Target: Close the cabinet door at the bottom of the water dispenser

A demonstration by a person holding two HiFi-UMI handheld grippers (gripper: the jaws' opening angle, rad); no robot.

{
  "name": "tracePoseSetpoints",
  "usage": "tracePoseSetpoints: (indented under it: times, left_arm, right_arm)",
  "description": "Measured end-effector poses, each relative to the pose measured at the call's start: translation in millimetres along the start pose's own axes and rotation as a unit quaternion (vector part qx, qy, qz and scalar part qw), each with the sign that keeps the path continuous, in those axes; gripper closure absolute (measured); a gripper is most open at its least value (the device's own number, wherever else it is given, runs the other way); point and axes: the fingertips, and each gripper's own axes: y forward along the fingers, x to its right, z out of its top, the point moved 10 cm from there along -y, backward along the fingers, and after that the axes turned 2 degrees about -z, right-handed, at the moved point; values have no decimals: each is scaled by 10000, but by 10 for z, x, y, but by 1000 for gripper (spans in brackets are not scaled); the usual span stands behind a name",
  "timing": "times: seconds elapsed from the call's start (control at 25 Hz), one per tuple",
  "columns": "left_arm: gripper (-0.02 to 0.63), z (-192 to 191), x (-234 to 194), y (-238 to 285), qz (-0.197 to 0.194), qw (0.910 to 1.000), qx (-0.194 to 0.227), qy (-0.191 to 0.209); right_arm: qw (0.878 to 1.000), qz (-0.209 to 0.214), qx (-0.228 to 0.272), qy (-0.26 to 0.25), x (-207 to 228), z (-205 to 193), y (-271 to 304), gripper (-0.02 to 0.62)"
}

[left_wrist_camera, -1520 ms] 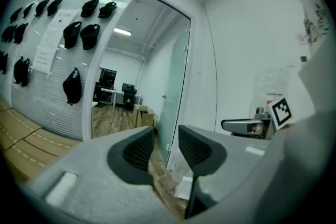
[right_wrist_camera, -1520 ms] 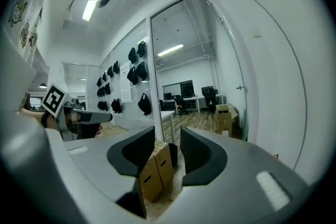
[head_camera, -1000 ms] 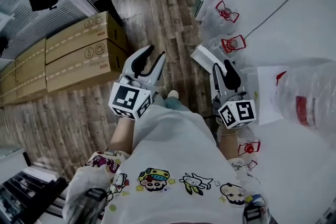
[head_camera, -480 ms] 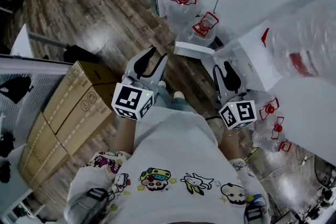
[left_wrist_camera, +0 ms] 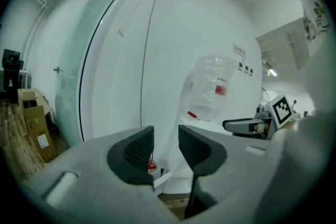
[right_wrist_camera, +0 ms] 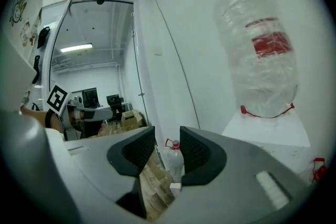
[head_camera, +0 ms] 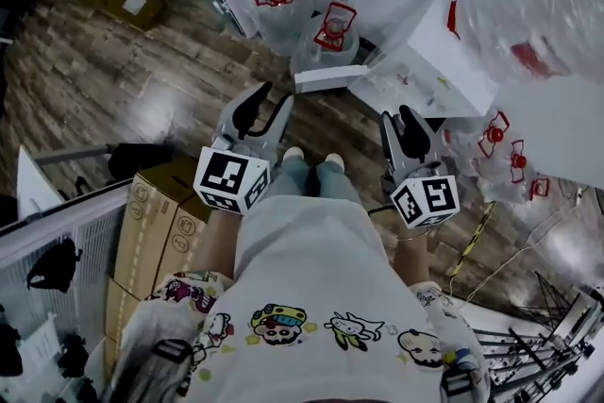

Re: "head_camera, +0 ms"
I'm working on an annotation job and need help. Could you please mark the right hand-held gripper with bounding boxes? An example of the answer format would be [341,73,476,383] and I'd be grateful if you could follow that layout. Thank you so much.
[379,104,461,230]

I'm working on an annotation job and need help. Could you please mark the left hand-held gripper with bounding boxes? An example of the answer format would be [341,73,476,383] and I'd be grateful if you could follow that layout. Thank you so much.
[192,80,295,215]

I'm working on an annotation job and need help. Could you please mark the white water dispenser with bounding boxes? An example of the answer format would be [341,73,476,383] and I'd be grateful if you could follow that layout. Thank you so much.
[348,0,501,119]

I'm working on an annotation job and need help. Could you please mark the person's right forearm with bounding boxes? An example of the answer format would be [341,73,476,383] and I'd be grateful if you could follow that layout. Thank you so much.
[394,226,433,294]

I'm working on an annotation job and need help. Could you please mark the person's left forearm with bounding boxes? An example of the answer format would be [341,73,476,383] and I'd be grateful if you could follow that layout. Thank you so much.
[195,207,246,279]

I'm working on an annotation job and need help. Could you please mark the large clear water jug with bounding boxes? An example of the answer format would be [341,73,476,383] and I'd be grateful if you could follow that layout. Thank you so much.
[424,0,604,86]

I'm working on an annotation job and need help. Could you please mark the light blue jeans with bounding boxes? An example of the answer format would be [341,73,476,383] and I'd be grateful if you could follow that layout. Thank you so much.
[273,155,361,205]

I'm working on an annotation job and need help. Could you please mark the yellow black striped tape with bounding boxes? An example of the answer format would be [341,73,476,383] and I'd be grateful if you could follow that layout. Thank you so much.
[451,200,497,279]

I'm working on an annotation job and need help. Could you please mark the long cardboard box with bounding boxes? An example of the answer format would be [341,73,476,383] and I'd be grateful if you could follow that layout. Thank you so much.
[162,155,216,284]
[102,277,143,374]
[112,155,183,298]

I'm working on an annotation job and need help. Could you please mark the white cartoon print t-shirt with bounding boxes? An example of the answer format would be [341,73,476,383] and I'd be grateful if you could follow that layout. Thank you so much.
[120,191,492,403]

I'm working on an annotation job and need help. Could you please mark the black shoulder strap buckle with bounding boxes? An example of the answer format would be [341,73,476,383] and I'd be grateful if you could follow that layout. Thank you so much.
[153,338,193,365]
[442,366,474,398]

